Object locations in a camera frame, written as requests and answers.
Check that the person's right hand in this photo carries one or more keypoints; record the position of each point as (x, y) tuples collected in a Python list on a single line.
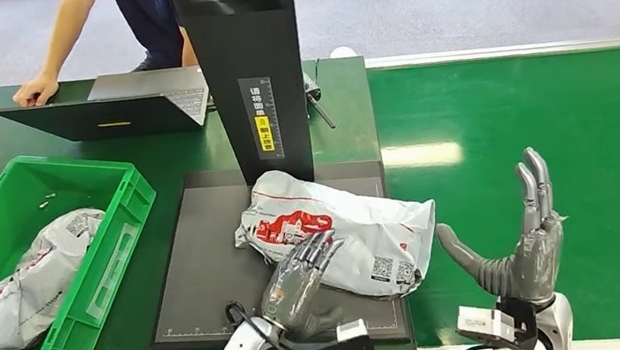
[(36, 90)]

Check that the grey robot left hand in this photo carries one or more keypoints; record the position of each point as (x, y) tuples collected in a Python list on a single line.
[(295, 294)]

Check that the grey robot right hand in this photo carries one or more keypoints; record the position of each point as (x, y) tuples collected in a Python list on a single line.
[(534, 264)]

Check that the white package with red print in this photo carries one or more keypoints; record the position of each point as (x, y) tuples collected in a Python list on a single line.
[(364, 232)]

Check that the person's left forearm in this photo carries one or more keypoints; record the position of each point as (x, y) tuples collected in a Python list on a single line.
[(188, 49)]

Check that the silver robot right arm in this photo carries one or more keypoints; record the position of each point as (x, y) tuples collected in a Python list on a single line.
[(559, 329)]

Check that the person's right forearm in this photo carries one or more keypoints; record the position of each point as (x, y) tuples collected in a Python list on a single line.
[(71, 31)]

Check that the green conveyor belt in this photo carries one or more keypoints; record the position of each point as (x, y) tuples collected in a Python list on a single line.
[(604, 114)]

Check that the black and yellow machine label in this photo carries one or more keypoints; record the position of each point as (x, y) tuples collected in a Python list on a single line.
[(261, 117)]

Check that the grey plastic mailer package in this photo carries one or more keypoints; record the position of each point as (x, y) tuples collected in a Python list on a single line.
[(33, 278)]

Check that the black inbound scanner machine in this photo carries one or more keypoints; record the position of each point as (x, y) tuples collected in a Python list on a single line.
[(252, 39)]

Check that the dark grey laptop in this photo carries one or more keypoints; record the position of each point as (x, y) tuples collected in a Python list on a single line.
[(102, 119)]

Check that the small metal screw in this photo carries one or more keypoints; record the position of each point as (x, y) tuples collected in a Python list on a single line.
[(50, 196), (43, 204)]

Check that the person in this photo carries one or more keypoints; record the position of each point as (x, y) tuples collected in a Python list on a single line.
[(148, 16)]

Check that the green plastic crate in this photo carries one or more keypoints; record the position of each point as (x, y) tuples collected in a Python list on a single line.
[(117, 221)]

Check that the clear crate label pocket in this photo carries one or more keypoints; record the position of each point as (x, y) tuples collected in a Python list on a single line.
[(115, 274)]

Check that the grey handheld barcode scanner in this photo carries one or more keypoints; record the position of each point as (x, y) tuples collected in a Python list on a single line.
[(315, 99)]

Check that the small white round object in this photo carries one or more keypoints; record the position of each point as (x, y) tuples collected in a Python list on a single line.
[(342, 52)]

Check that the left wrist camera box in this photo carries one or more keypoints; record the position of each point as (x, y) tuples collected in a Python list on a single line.
[(351, 340)]

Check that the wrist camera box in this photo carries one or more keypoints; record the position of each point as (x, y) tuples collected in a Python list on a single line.
[(351, 340), (488, 323)]

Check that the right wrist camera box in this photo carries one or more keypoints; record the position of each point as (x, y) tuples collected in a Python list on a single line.
[(488, 323)]

